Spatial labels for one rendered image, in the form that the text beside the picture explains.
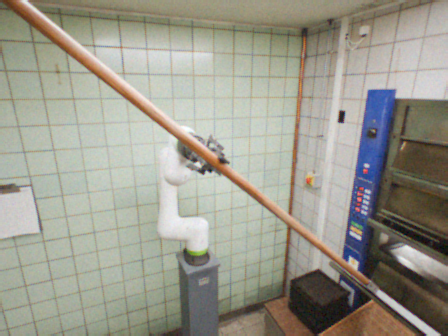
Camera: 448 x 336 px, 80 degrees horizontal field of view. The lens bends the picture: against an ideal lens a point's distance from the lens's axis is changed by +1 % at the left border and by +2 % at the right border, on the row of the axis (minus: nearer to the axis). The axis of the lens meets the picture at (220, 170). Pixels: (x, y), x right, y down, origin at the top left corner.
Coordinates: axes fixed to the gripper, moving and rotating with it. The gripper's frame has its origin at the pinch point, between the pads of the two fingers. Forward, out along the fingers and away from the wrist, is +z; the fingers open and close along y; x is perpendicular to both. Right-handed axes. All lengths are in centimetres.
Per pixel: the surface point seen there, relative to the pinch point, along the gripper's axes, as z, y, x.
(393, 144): -35, -73, -100
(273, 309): -67, 57, -146
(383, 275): -25, -11, -154
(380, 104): -45, -87, -84
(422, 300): -3, -11, -154
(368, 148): -48, -67, -101
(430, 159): -15, -70, -103
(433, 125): -18, -83, -93
